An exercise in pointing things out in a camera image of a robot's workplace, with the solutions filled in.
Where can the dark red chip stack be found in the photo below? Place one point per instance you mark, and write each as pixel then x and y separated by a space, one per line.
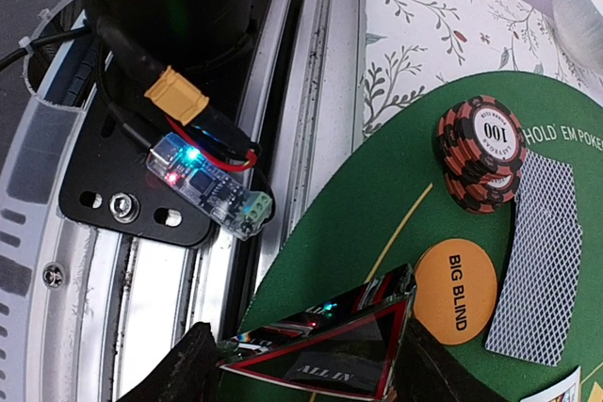
pixel 483 151

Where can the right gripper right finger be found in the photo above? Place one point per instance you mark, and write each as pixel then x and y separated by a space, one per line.
pixel 426 371

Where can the red black triangular button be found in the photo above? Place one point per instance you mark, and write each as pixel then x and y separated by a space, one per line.
pixel 345 346

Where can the orange big blind button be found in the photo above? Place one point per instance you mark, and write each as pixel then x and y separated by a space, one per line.
pixel 456 291

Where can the dealt cards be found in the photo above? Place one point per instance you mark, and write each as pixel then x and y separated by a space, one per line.
pixel 536 303

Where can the usb adapter circuit board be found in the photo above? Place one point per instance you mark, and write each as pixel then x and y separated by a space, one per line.
pixel 211 190

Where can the round green poker mat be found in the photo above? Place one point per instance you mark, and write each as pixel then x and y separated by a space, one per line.
pixel 388 203

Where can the face up face card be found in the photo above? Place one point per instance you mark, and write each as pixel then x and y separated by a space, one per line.
pixel 566 390

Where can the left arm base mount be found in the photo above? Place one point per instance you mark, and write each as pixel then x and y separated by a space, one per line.
pixel 161 67

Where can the white bowl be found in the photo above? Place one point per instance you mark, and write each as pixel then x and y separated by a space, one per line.
pixel 578 28

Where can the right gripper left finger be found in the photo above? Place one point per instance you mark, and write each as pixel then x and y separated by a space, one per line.
pixel 189 372

